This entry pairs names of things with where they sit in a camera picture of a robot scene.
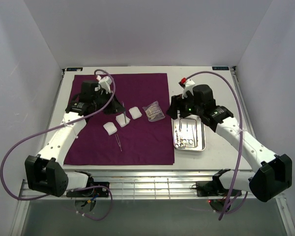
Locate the blue label sticker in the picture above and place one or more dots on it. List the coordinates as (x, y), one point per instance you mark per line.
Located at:
(74, 69)
(220, 68)

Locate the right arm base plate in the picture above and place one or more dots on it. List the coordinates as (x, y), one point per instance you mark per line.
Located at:
(206, 189)

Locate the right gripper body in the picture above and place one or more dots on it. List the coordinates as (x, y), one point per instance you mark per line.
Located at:
(175, 108)

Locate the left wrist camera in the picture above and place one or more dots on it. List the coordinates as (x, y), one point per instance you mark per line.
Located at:
(103, 83)

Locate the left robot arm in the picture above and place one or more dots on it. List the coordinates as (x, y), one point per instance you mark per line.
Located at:
(45, 171)

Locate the purple cloth mat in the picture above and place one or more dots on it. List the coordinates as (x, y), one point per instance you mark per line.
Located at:
(143, 142)

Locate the left blue label sticker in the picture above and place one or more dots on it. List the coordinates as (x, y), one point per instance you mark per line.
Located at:
(74, 69)

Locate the gauze pad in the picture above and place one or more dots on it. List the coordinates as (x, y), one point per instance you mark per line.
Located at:
(122, 120)
(110, 128)
(135, 112)

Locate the clear plastic packet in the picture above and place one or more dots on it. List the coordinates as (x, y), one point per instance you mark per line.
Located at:
(154, 112)

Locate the steel scissors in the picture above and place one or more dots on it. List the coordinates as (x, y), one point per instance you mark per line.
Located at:
(186, 136)
(190, 134)

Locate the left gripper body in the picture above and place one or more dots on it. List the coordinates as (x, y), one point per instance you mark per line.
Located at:
(113, 105)

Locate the steel forceps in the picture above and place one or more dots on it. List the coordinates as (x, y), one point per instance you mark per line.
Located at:
(177, 135)
(182, 142)

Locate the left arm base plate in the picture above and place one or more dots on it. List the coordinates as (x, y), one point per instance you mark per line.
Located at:
(90, 193)

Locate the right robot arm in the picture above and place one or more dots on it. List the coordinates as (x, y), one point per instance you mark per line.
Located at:
(272, 172)

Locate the stainless steel tray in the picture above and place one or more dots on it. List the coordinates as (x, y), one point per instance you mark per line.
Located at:
(192, 119)

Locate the right blue label sticker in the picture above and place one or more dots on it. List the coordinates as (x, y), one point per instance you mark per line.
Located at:
(220, 68)

